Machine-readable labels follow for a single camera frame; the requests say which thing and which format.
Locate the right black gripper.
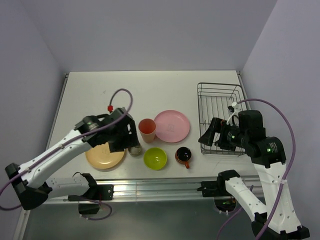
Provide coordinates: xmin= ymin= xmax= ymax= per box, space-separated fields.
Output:
xmin=197 ymin=116 xmax=248 ymax=150

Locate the salmon plastic cup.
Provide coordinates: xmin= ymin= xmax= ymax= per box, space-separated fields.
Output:
xmin=138 ymin=118 xmax=157 ymax=144

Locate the lime green bowl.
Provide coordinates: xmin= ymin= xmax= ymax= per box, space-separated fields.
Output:
xmin=143 ymin=147 xmax=168 ymax=171

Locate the orange black mug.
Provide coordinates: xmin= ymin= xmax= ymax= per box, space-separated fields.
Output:
xmin=175 ymin=146 xmax=192 ymax=169

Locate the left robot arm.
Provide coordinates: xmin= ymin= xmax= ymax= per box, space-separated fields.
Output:
xmin=5 ymin=107 xmax=140 ymax=210

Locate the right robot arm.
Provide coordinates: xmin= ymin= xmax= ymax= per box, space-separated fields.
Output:
xmin=198 ymin=110 xmax=310 ymax=240

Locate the small grey speckled dish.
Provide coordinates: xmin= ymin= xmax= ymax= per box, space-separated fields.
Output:
xmin=128 ymin=145 xmax=142 ymax=157

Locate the orange plastic plate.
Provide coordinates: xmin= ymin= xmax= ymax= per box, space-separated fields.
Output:
xmin=85 ymin=143 xmax=126 ymax=170

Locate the pink plastic plate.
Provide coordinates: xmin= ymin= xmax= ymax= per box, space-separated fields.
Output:
xmin=154 ymin=110 xmax=191 ymax=143

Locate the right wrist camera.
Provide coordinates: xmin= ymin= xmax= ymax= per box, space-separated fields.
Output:
xmin=227 ymin=102 xmax=241 ymax=122

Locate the black wire dish rack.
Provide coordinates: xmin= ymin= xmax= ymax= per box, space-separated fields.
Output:
xmin=197 ymin=82 xmax=245 ymax=156

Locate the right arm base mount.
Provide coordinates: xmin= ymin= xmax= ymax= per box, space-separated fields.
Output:
xmin=197 ymin=180 xmax=232 ymax=198

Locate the aluminium table rail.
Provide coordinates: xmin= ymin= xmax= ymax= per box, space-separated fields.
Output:
xmin=97 ymin=177 xmax=216 ymax=203

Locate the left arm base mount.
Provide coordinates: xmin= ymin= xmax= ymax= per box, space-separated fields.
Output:
xmin=67 ymin=184 xmax=114 ymax=221

